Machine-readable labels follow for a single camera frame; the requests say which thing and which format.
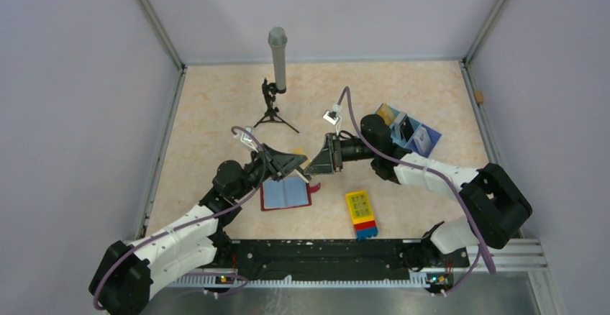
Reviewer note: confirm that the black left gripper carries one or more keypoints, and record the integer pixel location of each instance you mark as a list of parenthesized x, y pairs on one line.
[(290, 162)]

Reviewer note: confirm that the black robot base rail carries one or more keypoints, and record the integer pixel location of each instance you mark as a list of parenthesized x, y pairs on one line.
[(334, 259)]

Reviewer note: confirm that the black tripod stand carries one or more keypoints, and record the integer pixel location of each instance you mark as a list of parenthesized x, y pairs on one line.
[(271, 115)]

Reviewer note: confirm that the grey microphone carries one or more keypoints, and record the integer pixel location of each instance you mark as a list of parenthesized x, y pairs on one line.
[(277, 40)]

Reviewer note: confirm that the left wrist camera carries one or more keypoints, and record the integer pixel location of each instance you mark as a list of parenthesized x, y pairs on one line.
[(246, 138)]

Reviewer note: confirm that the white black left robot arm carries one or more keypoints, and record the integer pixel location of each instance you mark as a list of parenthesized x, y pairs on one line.
[(131, 273)]

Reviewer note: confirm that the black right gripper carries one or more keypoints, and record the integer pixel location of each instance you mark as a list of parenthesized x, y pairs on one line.
[(323, 163)]

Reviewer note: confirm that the blue three-slot card box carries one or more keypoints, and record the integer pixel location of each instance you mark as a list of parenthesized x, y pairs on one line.
[(393, 117)]

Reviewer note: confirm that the small tan object on rail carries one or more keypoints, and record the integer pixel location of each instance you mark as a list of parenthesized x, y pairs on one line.
[(478, 96)]

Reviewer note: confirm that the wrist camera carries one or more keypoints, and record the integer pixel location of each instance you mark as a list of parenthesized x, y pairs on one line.
[(333, 116), (246, 138)]

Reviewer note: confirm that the red leather card holder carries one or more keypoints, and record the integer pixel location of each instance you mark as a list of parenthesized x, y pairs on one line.
[(289, 193)]

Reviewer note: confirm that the gold credit card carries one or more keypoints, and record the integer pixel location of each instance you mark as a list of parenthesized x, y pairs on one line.
[(300, 172)]

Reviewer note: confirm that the yellow red blue toy block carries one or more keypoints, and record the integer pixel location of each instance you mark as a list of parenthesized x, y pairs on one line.
[(361, 215)]

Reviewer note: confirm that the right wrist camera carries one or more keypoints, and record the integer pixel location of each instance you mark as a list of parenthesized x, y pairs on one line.
[(333, 116)]

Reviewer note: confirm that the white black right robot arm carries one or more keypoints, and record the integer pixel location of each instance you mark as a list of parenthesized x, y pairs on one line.
[(494, 208)]

